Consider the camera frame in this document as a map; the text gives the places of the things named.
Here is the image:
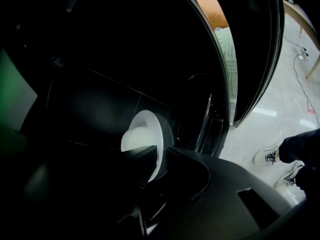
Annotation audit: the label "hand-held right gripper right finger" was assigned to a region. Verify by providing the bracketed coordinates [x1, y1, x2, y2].
[147, 145, 301, 240]

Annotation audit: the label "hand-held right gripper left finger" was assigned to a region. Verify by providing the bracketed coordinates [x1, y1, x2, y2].
[24, 145, 158, 237]

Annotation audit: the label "large orange cushion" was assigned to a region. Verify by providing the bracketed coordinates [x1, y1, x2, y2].
[196, 0, 230, 30]

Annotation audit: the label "white plate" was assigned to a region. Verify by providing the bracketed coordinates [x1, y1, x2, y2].
[121, 109, 165, 183]

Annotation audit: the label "black floor cable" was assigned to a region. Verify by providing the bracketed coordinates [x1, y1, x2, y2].
[282, 33, 320, 128]

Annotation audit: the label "black cabinet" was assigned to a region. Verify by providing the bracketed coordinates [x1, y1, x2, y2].
[0, 0, 286, 210]

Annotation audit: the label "person's dark trousers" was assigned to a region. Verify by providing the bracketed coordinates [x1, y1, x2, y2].
[278, 128, 320, 197]

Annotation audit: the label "person's white shoe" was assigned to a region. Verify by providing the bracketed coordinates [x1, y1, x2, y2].
[273, 162, 305, 189]
[252, 143, 282, 165]

